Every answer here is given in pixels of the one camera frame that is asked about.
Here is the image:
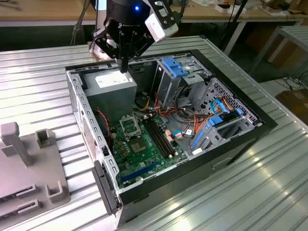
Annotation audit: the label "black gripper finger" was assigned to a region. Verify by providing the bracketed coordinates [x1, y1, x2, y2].
[92, 26, 126, 73]
[123, 29, 155, 74]

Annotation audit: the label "metal socket cover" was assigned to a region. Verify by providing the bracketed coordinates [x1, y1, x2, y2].
[119, 115, 141, 140]

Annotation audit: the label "CPU socket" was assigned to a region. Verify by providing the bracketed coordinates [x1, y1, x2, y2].
[128, 136, 149, 156]

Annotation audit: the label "blue disk carrier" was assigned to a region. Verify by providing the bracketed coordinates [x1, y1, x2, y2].
[207, 108, 243, 128]
[162, 57, 191, 79]

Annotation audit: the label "metal drive cage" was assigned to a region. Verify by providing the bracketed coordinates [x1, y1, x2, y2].
[153, 54, 211, 109]

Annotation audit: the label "grey power supply unit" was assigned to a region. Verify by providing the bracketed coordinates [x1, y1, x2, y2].
[81, 67, 138, 124]

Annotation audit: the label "long wooden desk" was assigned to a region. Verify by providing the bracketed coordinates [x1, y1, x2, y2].
[0, 0, 308, 56]

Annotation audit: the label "white flat box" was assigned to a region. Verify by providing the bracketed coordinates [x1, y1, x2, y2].
[215, 3, 247, 14]

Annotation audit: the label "black RAM slot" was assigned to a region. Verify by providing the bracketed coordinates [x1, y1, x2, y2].
[149, 117, 176, 156]
[142, 119, 169, 159]

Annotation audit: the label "black hard disk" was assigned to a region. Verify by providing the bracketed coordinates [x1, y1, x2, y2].
[221, 111, 242, 123]

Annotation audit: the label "green motherboard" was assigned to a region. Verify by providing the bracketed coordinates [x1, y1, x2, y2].
[109, 112, 191, 190]

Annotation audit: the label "grey metal disk bay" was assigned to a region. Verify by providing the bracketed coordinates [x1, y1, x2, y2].
[187, 115, 257, 158]

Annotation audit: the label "blue expansion slot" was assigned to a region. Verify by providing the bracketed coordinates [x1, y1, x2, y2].
[119, 160, 159, 184]

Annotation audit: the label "brown cardboard tray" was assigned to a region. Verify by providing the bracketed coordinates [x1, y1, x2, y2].
[257, 0, 301, 17]

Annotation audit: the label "brown cardboard box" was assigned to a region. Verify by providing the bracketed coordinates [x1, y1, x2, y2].
[275, 88, 308, 123]
[266, 33, 305, 70]

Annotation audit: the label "grey parts rack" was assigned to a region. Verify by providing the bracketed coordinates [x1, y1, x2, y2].
[0, 121, 72, 223]

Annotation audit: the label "black PC case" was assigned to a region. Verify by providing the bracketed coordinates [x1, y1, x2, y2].
[64, 49, 279, 228]

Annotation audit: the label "grey metal slat table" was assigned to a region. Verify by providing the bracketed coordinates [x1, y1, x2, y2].
[249, 25, 308, 81]

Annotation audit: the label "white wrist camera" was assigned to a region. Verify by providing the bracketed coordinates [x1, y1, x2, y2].
[144, 11, 180, 44]

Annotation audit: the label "grey braided cable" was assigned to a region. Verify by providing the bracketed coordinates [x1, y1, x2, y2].
[70, 0, 85, 47]

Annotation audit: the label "black camera bracket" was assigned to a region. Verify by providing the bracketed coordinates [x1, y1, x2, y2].
[149, 0, 181, 27]

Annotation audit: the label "orange yellow power wires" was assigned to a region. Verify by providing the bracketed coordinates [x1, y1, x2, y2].
[138, 92, 178, 119]

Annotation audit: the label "red black fan wire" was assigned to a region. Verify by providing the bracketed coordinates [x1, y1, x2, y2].
[95, 108, 114, 148]

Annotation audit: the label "blue data wire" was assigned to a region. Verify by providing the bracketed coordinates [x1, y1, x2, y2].
[209, 98, 230, 116]

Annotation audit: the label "red orange power wires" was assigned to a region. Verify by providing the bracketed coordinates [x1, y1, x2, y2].
[180, 112, 210, 138]

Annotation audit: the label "orange data wire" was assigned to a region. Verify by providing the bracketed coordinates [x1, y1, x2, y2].
[221, 96, 236, 112]

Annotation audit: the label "blue plastic bay rail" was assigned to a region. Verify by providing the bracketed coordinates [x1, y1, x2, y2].
[191, 124, 209, 152]

